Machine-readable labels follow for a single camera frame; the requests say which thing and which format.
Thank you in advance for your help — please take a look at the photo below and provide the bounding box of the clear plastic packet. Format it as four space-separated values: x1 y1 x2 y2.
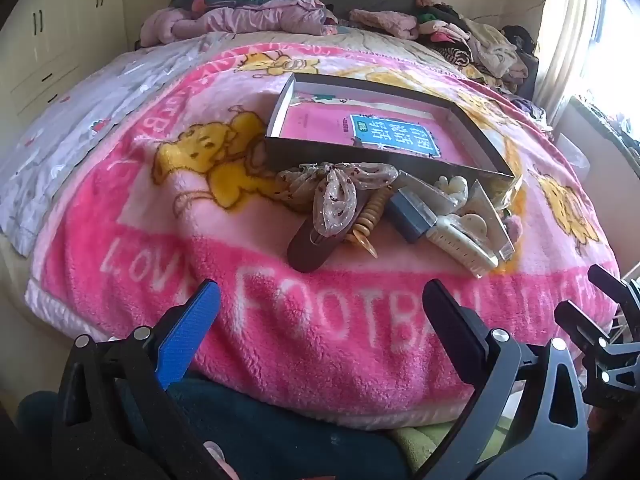
397 170 463 211

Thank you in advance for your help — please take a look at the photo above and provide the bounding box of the grey printed bedsheet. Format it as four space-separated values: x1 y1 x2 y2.
0 35 201 256

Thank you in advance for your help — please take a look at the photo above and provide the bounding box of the pink quilt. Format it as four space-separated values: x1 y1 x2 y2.
139 0 341 48

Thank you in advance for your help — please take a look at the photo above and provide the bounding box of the pink fuzzy garment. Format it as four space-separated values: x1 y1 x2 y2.
348 8 419 41

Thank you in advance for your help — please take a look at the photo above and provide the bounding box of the pile of clothes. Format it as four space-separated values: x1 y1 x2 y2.
414 0 540 95

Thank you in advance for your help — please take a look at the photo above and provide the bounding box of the pink fuzzy hair tie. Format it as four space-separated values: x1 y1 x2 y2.
502 212 524 242

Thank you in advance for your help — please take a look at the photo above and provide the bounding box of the small blue box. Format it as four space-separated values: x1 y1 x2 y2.
387 187 438 244

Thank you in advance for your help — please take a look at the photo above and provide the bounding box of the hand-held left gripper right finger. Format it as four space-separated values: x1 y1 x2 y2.
422 279 588 480

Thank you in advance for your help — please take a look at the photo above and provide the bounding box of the earring card in clear packet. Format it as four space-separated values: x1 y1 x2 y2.
470 180 517 262

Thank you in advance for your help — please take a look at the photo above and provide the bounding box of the cream wardrobe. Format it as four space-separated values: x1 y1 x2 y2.
0 0 137 128

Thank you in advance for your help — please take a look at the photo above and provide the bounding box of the pink printed fleece blanket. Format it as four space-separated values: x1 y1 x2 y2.
27 42 621 418

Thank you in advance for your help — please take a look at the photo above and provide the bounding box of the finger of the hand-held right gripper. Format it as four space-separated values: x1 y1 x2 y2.
554 300 640 409
587 264 640 321

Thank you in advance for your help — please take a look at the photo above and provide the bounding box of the large white hair claw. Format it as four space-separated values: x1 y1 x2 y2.
425 212 501 278

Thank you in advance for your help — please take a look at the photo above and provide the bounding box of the pink book with blue label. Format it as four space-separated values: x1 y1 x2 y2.
277 97 451 161

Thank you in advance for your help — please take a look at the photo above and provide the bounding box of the cream curtain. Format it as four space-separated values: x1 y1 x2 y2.
531 0 607 117

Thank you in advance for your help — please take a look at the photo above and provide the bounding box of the cluttered window ledge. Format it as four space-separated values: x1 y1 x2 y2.
570 91 640 163

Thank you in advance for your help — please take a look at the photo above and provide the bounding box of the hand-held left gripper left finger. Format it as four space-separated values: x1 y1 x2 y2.
52 279 236 480

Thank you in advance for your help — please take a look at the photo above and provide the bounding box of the cream pearl hair claw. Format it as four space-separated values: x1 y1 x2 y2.
434 175 469 207

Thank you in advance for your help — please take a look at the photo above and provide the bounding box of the brown oval hair clip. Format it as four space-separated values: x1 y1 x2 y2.
287 210 361 273

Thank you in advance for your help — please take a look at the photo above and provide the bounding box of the beige dotted bow hair clip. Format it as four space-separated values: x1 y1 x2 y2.
276 161 399 238

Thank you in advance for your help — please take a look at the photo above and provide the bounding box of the beige ringed hair claw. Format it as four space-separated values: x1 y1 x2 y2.
350 185 393 260

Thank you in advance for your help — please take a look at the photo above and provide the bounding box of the person's dark teal clothing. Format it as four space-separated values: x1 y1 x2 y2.
17 377 416 480

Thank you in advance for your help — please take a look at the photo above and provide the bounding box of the window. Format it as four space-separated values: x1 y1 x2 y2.
580 0 640 106

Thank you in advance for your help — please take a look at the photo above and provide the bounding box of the grey cardboard box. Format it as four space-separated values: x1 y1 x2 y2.
263 72 516 186

